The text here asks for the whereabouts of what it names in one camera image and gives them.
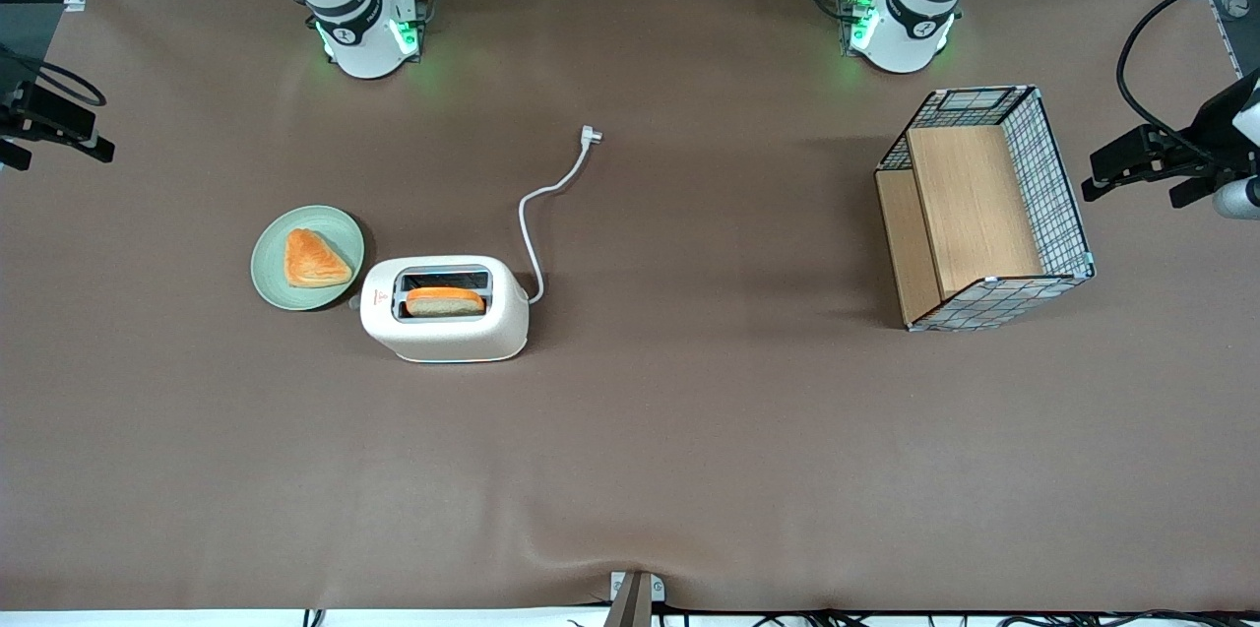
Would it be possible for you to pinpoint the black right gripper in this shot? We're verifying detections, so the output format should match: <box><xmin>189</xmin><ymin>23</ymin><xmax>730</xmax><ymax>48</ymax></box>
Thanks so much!
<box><xmin>0</xmin><ymin>81</ymin><xmax>116</xmax><ymax>171</ymax></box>

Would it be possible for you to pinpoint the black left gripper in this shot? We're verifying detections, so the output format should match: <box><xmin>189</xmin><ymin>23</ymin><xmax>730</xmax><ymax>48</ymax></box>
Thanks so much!
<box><xmin>1083</xmin><ymin>86</ymin><xmax>1251</xmax><ymax>209</ymax></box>

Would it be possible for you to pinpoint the white two-slot toaster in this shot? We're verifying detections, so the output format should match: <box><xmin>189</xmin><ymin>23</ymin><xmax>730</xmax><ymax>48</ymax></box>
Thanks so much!
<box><xmin>359</xmin><ymin>255</ymin><xmax>531</xmax><ymax>364</ymax></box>

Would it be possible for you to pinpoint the light wooden step shelf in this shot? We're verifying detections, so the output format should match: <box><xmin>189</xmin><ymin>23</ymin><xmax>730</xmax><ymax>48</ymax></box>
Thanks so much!
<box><xmin>875</xmin><ymin>125</ymin><xmax>1044</xmax><ymax>327</ymax></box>

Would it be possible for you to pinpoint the pale green round plate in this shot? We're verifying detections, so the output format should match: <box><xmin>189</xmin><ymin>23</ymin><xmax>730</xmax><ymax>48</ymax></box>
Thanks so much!
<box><xmin>250</xmin><ymin>205</ymin><xmax>365</xmax><ymax>312</ymax></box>

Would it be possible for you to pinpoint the golden triangular pastry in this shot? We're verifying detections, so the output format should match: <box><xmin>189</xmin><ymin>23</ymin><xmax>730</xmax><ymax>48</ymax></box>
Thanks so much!
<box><xmin>284</xmin><ymin>228</ymin><xmax>353</xmax><ymax>289</ymax></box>

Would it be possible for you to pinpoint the toast slice orange crust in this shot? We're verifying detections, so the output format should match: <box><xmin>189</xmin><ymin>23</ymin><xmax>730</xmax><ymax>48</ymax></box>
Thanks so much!
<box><xmin>405</xmin><ymin>286</ymin><xmax>487</xmax><ymax>318</ymax></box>

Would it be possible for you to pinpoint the brown table mat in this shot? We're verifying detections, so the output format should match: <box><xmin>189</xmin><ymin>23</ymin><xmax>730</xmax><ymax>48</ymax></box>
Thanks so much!
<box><xmin>0</xmin><ymin>0</ymin><xmax>1260</xmax><ymax>613</ymax></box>

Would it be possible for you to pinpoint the grey metal table clamp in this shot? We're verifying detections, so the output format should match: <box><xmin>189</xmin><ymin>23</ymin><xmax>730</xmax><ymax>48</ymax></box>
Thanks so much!
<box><xmin>608</xmin><ymin>570</ymin><xmax>666</xmax><ymax>627</ymax></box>

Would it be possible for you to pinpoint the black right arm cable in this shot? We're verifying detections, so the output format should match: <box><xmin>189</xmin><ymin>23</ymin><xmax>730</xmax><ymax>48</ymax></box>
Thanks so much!
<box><xmin>0</xmin><ymin>44</ymin><xmax>106</xmax><ymax>106</ymax></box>

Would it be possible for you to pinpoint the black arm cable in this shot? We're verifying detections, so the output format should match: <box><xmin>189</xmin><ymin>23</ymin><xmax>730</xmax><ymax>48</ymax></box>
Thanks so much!
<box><xmin>1116</xmin><ymin>0</ymin><xmax>1260</xmax><ymax>165</ymax></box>
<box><xmin>0</xmin><ymin>44</ymin><xmax>106</xmax><ymax>106</ymax></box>

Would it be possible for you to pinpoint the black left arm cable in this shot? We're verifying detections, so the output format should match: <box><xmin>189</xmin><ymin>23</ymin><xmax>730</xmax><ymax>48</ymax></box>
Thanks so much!
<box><xmin>1116</xmin><ymin>0</ymin><xmax>1260</xmax><ymax>165</ymax></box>

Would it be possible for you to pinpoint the white toaster power cable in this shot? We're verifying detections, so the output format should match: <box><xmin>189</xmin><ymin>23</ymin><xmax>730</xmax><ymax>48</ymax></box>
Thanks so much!
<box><xmin>518</xmin><ymin>124</ymin><xmax>604</xmax><ymax>305</ymax></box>

